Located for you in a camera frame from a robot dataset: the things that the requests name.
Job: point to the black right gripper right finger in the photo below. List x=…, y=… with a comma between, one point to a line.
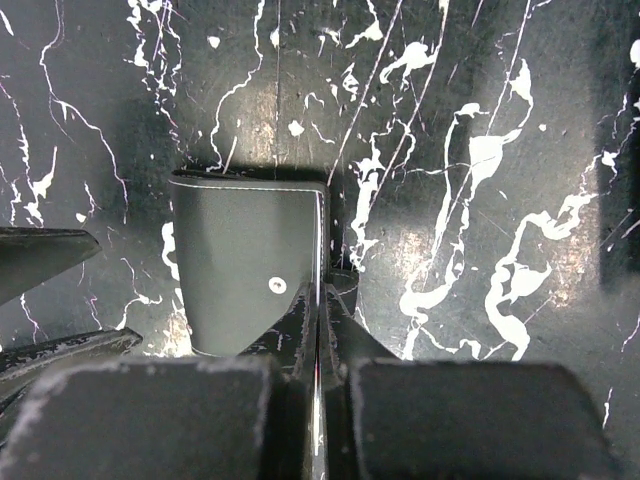
x=386, y=418

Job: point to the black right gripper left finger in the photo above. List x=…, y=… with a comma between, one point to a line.
x=242, y=417

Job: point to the black leather card holder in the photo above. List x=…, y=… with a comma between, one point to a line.
x=244, y=246

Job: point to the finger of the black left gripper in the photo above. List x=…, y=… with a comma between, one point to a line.
x=31, y=256
x=20, y=366

